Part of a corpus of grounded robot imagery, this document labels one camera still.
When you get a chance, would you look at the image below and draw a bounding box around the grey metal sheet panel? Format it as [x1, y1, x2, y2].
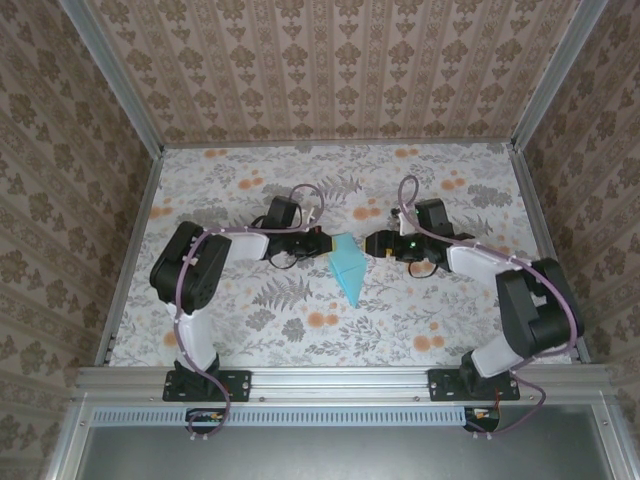
[74, 403, 621, 480]

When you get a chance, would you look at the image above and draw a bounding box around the floral printed table cover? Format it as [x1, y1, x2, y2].
[107, 144, 576, 369]

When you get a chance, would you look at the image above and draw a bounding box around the small black connector board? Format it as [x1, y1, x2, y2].
[185, 407, 227, 434]
[463, 405, 502, 432]

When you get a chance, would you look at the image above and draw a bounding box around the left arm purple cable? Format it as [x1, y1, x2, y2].
[172, 182, 324, 444]

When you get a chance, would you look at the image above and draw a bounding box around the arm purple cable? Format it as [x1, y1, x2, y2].
[172, 182, 324, 444]
[397, 174, 587, 441]

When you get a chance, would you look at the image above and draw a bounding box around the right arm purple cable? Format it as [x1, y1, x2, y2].
[397, 174, 587, 441]

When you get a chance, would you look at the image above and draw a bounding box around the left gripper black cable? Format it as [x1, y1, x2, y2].
[267, 251, 302, 272]

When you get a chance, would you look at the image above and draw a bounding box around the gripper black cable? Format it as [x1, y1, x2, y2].
[267, 251, 302, 272]
[407, 259, 442, 280]

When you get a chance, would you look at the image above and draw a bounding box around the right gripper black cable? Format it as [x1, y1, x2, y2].
[407, 259, 442, 280]

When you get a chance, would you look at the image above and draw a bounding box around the thin aluminium back rail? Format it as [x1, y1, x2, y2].
[160, 141, 517, 151]

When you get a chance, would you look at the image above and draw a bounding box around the aluminium side rail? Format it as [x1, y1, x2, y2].
[93, 147, 167, 369]
[508, 144, 592, 365]

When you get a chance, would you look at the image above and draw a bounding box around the wide aluminium mounting rail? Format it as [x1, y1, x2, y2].
[74, 364, 614, 404]

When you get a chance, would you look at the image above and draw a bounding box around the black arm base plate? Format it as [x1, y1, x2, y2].
[163, 368, 252, 403]
[428, 368, 521, 403]

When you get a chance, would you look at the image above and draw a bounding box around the grey slotted cable duct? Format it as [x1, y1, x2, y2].
[92, 405, 474, 427]

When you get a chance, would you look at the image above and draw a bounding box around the aluminium frame post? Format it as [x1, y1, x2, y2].
[510, 0, 610, 151]
[58, 0, 166, 156]

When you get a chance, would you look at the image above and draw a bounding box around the aluminium lower frame bar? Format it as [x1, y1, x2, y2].
[43, 397, 96, 480]
[594, 399, 640, 480]

